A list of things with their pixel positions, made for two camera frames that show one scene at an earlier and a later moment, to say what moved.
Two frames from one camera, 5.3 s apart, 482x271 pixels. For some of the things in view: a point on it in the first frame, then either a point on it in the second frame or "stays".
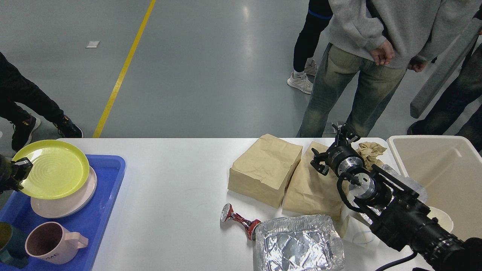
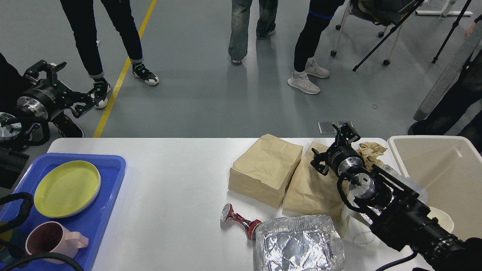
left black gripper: (20, 168) to (48, 99)
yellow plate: (59, 169) to (67, 188)
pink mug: (51, 242) stays
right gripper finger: (318, 163) stays
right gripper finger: (345, 135) stays
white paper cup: (444, 219) stays
